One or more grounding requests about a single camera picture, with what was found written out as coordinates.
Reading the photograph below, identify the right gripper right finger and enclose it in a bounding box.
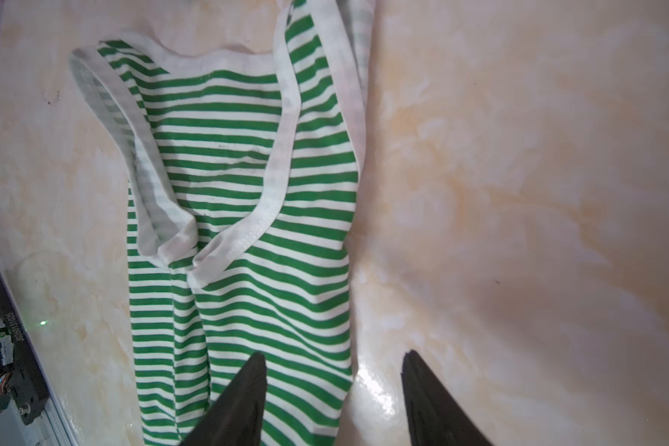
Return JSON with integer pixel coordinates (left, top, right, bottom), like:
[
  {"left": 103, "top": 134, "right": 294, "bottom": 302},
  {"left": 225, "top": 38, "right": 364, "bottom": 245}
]
[{"left": 401, "top": 350, "right": 492, "bottom": 446}]

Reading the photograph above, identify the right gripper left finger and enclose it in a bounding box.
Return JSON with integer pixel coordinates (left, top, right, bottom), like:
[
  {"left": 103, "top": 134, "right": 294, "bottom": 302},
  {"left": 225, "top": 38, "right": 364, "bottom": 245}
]
[{"left": 180, "top": 352, "right": 268, "bottom": 446}]

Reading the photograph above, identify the green white striped garment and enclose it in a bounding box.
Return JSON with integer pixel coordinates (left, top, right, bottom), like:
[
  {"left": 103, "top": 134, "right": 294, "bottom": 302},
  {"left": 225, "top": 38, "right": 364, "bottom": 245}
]
[{"left": 70, "top": 0, "right": 375, "bottom": 445}]

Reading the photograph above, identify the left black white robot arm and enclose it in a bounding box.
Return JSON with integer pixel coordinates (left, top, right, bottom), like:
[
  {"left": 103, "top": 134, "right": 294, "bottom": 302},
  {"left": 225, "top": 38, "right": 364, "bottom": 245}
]
[{"left": 0, "top": 276, "right": 49, "bottom": 426}]

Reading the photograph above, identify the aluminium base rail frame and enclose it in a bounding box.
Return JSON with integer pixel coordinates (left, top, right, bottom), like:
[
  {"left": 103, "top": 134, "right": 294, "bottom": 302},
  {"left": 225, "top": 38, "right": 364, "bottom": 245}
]
[{"left": 0, "top": 273, "right": 77, "bottom": 445}]

